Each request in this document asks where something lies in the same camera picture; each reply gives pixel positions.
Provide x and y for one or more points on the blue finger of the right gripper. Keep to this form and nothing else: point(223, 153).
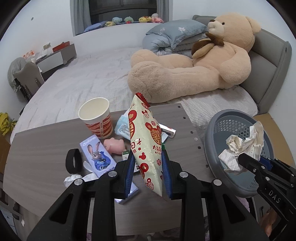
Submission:
point(269, 163)
point(254, 167)

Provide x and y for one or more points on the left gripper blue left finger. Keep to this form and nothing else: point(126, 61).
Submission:
point(128, 173)

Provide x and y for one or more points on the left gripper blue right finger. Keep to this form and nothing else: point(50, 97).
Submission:
point(166, 172)

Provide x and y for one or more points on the green white medicine box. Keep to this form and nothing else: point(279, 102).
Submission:
point(125, 155)

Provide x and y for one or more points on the white paper ball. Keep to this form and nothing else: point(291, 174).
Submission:
point(251, 146)

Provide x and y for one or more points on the pink pig toy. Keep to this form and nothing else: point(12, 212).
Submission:
point(114, 146)

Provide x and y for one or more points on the red patterned snack bag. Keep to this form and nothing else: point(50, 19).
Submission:
point(146, 143)

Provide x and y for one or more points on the white red box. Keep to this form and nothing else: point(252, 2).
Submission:
point(169, 131)

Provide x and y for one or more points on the light blue mask packet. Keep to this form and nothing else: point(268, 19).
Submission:
point(122, 126)

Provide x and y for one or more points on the purple rabbit toothpaste box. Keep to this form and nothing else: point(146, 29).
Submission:
point(97, 156)

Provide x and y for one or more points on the black elastic band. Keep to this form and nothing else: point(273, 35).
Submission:
point(73, 161)

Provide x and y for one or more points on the red white paper cup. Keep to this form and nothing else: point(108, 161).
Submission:
point(96, 115)

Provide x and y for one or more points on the white tissue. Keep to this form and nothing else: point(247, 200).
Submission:
point(89, 177)

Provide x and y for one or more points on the grey perforated trash basket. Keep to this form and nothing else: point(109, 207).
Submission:
point(229, 134)

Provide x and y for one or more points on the white checked bed sheet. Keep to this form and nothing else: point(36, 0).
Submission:
point(105, 75)

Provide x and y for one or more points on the grey upholstered headboard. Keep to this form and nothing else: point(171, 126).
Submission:
point(269, 55)

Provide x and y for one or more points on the large beige teddy bear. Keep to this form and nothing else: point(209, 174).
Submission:
point(219, 61)

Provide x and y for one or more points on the rolled grey blue duvet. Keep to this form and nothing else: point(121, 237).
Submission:
point(161, 46)

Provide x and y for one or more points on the yellow bag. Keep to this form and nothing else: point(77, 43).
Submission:
point(7, 124)

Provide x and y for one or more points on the grey chair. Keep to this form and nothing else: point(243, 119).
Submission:
point(25, 77)

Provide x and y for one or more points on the red box on desk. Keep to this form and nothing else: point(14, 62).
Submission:
point(61, 46)

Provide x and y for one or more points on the grey flowered pillow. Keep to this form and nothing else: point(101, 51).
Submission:
point(178, 30)

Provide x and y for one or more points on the grey curtain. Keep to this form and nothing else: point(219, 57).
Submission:
point(80, 16)

